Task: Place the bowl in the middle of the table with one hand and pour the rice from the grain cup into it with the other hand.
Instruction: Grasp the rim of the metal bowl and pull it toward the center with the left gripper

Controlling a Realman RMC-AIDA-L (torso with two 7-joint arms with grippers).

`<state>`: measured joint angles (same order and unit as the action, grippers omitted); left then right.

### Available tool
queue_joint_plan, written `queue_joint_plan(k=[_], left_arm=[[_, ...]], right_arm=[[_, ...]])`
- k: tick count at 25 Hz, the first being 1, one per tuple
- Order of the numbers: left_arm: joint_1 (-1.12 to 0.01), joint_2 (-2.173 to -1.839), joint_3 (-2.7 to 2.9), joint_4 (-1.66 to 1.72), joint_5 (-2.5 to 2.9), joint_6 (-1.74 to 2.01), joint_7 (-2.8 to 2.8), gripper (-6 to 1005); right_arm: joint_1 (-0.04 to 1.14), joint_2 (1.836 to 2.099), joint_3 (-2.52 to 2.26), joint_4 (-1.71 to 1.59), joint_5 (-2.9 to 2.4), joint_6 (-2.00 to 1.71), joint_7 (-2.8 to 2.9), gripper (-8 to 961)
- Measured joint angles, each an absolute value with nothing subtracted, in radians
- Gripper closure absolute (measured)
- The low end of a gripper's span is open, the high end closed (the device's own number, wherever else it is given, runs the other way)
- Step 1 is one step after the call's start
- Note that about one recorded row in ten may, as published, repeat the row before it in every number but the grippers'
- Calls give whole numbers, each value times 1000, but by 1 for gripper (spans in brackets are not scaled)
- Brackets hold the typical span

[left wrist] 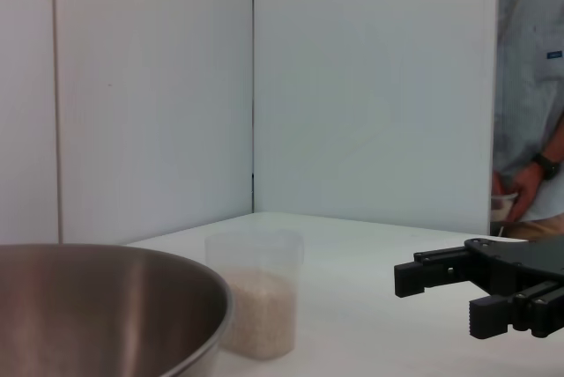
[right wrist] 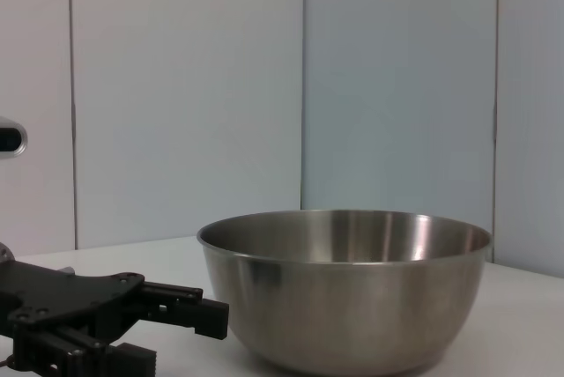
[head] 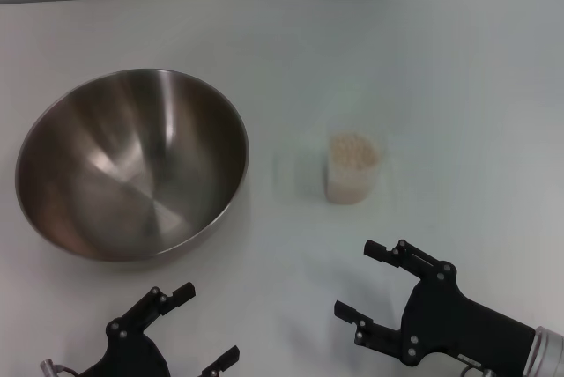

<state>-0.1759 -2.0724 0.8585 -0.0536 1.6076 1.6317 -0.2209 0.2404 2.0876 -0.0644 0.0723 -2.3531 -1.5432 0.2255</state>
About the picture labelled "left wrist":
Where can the clear plastic measuring cup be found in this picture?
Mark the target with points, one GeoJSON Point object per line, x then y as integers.
{"type": "Point", "coordinates": [269, 258]}

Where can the small clear cup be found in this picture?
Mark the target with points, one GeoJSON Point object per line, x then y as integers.
{"type": "Point", "coordinates": [503, 205]}

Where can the black wristwatch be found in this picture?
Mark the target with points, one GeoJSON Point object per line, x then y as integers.
{"type": "Point", "coordinates": [546, 166]}

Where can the person in light shirt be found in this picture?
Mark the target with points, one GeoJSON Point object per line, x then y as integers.
{"type": "Point", "coordinates": [524, 64]}

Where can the bare forearm of person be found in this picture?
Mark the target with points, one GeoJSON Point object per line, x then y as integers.
{"type": "Point", "coordinates": [556, 139]}

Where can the stainless steel mixing bowl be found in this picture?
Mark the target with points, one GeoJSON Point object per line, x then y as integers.
{"type": "Point", "coordinates": [101, 306]}

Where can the bare hand of person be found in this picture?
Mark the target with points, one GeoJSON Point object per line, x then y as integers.
{"type": "Point", "coordinates": [529, 189]}

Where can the white partition board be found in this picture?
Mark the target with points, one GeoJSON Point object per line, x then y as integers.
{"type": "Point", "coordinates": [374, 86]}

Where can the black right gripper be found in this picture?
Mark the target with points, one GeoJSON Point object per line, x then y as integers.
{"type": "Point", "coordinates": [511, 262]}

